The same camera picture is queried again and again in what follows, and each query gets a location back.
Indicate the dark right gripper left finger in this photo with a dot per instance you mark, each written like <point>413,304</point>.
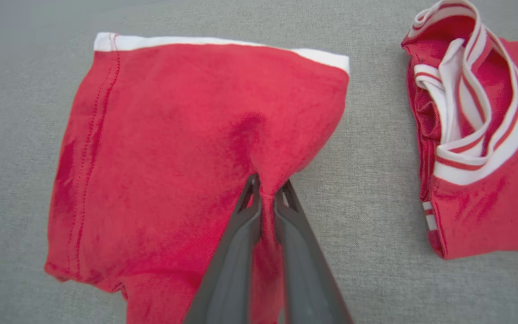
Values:
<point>232,270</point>

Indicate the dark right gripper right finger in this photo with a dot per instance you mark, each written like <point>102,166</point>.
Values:
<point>304,279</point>

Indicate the red white-striped shorts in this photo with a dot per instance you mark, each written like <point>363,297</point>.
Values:
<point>160,135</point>

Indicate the red basketball jersey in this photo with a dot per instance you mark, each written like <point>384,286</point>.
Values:
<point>502,202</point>

